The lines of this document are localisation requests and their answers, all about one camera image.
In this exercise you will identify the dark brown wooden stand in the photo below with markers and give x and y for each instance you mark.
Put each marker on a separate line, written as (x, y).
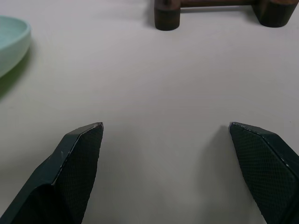
(167, 17)

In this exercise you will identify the light green plate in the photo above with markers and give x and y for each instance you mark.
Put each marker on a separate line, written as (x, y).
(11, 44)

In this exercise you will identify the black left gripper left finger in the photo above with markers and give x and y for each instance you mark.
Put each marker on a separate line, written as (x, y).
(63, 177)

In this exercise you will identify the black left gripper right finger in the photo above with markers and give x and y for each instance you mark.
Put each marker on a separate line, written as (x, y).
(268, 172)

